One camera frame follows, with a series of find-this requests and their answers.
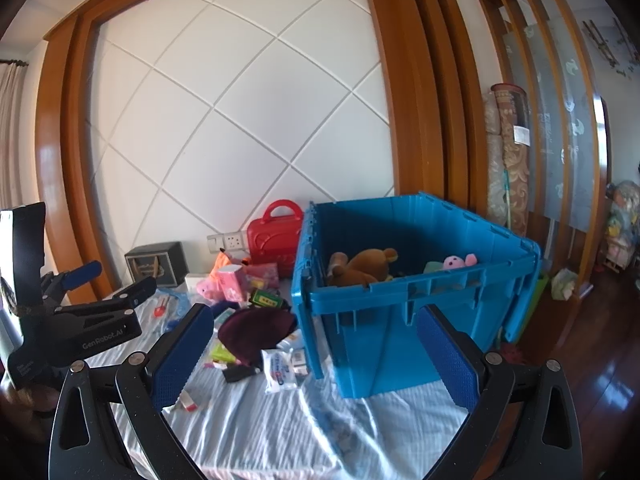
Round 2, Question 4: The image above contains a dark maroon knit hat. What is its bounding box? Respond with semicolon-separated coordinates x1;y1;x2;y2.
217;308;297;366

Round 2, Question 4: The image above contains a green label brown bottle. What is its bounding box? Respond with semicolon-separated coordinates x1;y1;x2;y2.
250;289;291;310

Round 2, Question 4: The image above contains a white wet wipes pack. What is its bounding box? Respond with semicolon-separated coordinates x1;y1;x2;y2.
262;349;297;394

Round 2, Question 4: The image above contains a pink pig plush orange dress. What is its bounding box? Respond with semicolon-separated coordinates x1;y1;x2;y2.
196;248;232;302

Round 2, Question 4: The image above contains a black box with emblem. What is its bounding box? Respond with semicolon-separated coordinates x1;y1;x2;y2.
125;242;189;288

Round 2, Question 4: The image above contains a pink tissue box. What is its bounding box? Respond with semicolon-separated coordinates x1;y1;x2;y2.
217;264;247;302

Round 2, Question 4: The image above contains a pink patterned tissue pack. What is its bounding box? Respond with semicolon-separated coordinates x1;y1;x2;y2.
244;262;280;289

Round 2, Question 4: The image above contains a green rolled yoga mat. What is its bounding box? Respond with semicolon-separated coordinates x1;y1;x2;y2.
525;273;549;325

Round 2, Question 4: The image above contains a red toy suitcase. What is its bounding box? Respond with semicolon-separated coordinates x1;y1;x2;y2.
246;200;304;275

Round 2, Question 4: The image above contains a small pink plush toy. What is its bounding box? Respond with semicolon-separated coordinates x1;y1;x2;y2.
442;254;478;270

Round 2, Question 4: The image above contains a brown teddy bear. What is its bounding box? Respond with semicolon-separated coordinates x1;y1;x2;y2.
326;248;398;287

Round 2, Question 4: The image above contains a blue plastic storage crate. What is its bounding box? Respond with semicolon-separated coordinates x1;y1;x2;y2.
291;193;541;399

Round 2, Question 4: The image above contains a rolled patterned carpet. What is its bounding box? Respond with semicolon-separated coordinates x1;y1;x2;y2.
484;84;530;236

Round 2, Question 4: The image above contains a wooden slat glass partition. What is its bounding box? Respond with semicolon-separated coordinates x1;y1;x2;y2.
478;0;608;300

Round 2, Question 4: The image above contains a white wall power strip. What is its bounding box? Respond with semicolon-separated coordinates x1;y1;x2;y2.
207;231;247;254

